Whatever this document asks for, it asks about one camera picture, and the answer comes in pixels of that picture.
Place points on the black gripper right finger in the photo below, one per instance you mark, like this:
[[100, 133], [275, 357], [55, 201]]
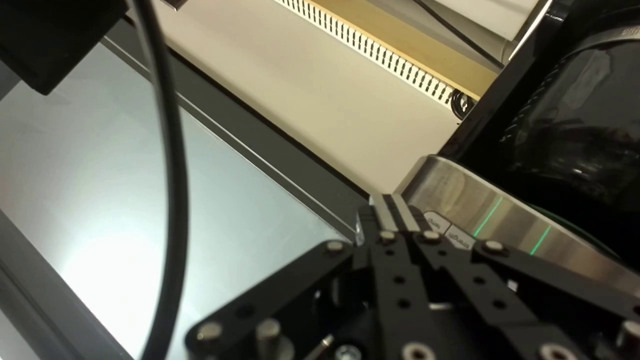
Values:
[[480, 287]]

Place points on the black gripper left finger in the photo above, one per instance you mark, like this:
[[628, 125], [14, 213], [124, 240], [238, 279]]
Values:
[[401, 292]]

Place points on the black steel drip coffee maker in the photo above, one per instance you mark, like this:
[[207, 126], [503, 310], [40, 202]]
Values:
[[493, 213]]

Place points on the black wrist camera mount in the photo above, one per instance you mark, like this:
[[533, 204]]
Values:
[[53, 32]]

